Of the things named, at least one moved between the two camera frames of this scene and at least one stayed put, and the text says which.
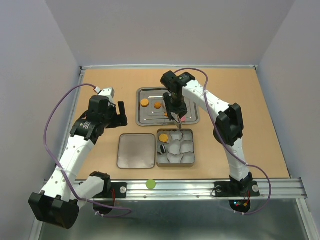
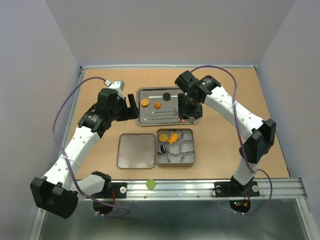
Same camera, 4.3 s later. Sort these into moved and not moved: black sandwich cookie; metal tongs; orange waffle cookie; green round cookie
Moved: metal tongs
Not moved: green round cookie; black sandwich cookie; orange waffle cookie
